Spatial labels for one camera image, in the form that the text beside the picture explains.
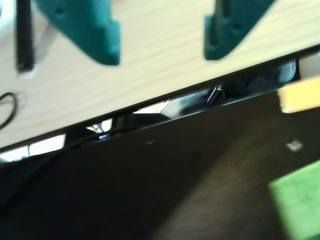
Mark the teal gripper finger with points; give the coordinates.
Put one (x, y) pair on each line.
(230, 32)
(92, 32)

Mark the tiny white tape scrap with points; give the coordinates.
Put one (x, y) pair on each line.
(295, 145)

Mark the yellow wooden block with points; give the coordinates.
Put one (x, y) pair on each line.
(300, 96)

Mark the thick black upright bar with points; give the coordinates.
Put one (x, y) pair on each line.
(25, 37)

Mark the black plug connector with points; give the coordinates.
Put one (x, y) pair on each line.
(214, 96)

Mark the green wooden cube block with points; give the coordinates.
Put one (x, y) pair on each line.
(300, 200)

